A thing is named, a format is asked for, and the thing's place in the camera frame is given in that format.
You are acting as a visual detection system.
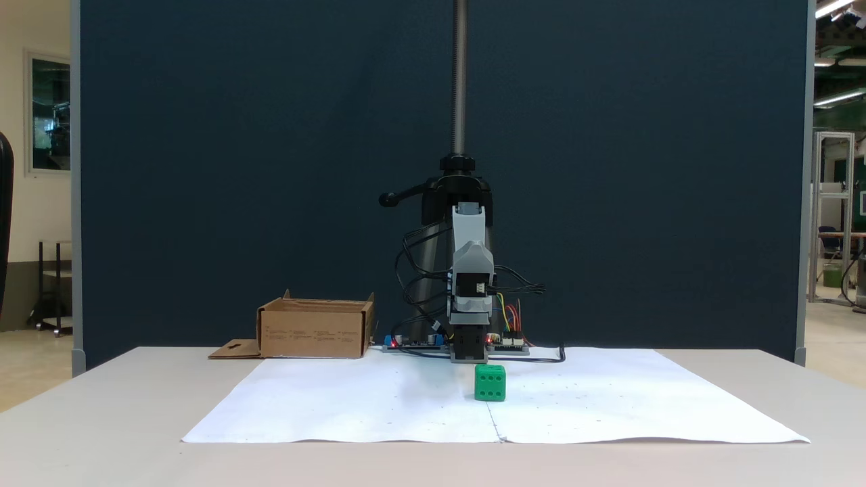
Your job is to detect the framed wall window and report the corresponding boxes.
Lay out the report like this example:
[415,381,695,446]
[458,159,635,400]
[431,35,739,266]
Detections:
[26,51,71,177]

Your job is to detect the black power cable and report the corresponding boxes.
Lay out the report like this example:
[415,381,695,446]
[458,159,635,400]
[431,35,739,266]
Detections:
[497,344,566,365]

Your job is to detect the black shelf cart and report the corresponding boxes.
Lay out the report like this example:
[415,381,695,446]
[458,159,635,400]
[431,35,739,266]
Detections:
[30,240,73,338]

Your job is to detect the green dice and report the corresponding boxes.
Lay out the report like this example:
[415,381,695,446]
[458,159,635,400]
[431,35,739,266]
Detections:
[474,365,507,402]

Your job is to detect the controller board with coloured wires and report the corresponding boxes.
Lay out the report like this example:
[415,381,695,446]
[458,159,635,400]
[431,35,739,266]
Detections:
[487,331,530,356]

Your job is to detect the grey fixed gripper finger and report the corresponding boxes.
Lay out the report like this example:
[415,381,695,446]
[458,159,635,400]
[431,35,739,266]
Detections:
[452,241,495,278]

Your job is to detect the white paper sheet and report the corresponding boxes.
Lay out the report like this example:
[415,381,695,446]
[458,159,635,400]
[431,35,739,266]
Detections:
[181,347,811,445]

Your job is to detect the blue power converter board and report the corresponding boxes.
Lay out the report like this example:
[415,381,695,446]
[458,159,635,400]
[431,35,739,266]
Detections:
[382,333,449,354]

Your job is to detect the blue office chair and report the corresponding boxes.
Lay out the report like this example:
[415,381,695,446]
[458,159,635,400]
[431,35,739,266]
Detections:
[818,226,844,262]

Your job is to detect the black motor cable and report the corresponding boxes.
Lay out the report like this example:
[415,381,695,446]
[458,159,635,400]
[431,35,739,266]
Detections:
[493,266,546,298]
[399,271,453,342]
[394,227,453,285]

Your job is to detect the black chair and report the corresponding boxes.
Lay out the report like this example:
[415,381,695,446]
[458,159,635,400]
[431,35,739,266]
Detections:
[0,132,15,319]

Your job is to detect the dark blue partition panel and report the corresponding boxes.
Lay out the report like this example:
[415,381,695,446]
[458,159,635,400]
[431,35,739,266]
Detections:
[71,0,816,369]

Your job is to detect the brown cardboard box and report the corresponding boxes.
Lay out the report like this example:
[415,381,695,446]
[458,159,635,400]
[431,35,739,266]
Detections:
[208,289,375,360]

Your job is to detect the aluminium frame rack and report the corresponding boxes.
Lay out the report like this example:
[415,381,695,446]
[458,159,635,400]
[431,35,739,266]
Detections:
[809,131,857,305]

